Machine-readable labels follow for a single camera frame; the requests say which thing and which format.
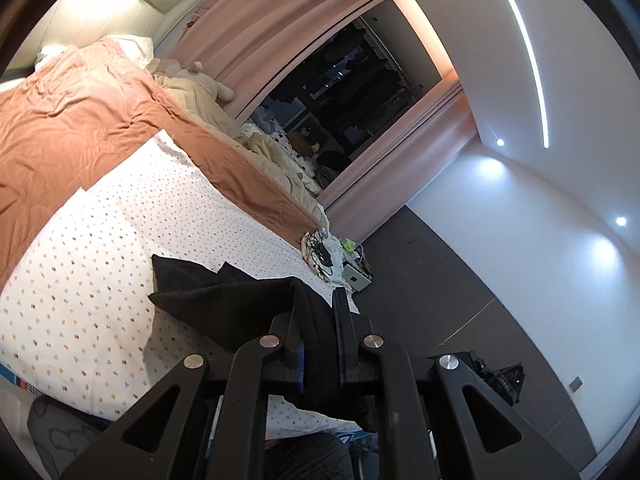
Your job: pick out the ceiling light strip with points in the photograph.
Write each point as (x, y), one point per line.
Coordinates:
(538, 85)

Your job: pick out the grey wall socket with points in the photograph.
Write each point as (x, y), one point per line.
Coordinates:
(576, 383)

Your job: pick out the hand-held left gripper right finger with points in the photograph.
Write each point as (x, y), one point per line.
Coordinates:
(340, 350)

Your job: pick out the small green object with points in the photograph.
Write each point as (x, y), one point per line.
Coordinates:
(345, 246)

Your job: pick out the white nightstand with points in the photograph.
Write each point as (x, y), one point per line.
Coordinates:
(357, 280)

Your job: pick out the pale blue plush toy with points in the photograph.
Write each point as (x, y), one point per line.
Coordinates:
(265, 117)

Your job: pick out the white pillow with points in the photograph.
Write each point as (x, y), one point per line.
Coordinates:
(135, 46)

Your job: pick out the black jacket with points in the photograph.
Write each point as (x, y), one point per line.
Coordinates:
(225, 305)

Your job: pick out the brown plush toy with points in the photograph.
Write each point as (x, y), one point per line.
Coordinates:
(302, 142)

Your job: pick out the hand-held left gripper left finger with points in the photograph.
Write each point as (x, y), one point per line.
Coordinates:
(300, 355)

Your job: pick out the beige blanket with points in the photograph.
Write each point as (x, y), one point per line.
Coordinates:
(210, 110)

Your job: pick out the beige plush toy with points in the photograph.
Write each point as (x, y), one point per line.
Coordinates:
(210, 85)

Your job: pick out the person's left leg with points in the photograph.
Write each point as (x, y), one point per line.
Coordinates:
(60, 430)

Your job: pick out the dotted white bed sheet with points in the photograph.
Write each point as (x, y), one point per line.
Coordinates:
(100, 260)

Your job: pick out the pink curtain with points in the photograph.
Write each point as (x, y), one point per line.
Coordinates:
(400, 170)
(280, 10)

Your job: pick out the cream padded headboard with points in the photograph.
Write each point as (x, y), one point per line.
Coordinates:
(125, 0)

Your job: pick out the orange duvet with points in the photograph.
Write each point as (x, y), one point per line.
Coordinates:
(75, 125)

